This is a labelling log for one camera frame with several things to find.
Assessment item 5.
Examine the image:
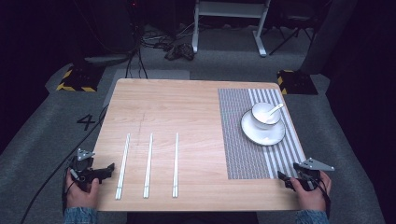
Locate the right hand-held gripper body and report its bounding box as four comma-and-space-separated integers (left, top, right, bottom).
291, 157, 336, 191

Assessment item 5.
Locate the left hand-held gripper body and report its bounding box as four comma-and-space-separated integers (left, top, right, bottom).
68, 148, 105, 191

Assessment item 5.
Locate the white round plate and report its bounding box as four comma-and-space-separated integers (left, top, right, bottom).
240, 109, 287, 147

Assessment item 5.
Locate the person's left hand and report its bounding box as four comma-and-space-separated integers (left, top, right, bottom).
64, 169, 101, 209

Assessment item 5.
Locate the person's right hand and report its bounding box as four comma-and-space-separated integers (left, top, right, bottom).
290, 171, 332, 213

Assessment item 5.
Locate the grey striped woven placemat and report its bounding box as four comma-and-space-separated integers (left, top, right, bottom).
218, 88, 314, 180

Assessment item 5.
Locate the white ceramic spoon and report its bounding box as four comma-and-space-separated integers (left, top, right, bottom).
261, 103, 285, 124

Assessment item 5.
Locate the white bowl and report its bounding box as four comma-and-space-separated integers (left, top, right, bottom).
250, 102, 282, 131

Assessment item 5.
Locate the black yellow striped stand base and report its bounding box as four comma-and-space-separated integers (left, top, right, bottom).
276, 69, 319, 96
55, 64, 106, 93

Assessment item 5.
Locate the grey curtain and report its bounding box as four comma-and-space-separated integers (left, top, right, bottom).
299, 0, 360, 76

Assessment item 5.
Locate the dark bundle on floor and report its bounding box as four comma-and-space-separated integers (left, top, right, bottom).
163, 42, 196, 62

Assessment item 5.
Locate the black folding stand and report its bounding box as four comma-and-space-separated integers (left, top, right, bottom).
268, 12, 317, 57

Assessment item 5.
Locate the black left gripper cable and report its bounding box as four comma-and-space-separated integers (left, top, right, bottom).
20, 104, 109, 224

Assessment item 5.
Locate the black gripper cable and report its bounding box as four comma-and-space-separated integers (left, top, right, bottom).
309, 175, 332, 219
20, 104, 109, 224

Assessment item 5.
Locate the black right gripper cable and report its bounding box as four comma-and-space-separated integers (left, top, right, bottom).
309, 175, 332, 219

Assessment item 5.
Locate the tangle of floor cables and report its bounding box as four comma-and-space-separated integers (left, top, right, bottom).
124, 21, 195, 79

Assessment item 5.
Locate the white desk frame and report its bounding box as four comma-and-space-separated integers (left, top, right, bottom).
191, 0, 273, 58

